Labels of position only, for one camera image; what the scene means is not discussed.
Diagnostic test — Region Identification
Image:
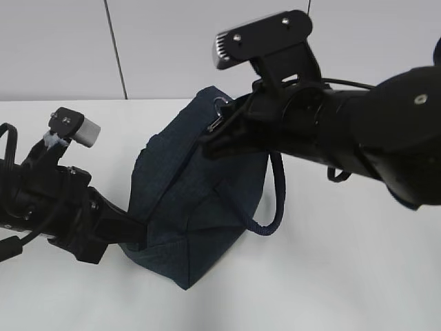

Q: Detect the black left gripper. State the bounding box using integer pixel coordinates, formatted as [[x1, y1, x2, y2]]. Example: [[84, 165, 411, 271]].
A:
[[1, 141, 147, 264]]

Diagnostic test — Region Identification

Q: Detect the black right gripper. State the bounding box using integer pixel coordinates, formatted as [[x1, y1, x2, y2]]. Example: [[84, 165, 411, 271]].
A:
[[199, 79, 328, 159]]

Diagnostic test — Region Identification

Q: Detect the dark blue fabric lunch bag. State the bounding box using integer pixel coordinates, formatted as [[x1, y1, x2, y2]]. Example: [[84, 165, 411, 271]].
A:
[[121, 86, 286, 290]]

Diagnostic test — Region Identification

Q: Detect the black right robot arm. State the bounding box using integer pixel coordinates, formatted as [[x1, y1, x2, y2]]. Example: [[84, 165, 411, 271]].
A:
[[201, 32, 440, 210]]

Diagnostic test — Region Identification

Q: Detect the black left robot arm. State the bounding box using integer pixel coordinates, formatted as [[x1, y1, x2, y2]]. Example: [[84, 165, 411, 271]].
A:
[[1, 123, 147, 264]]

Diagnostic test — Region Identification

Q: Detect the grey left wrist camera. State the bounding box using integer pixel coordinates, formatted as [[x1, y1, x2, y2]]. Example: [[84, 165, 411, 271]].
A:
[[43, 107, 101, 149]]

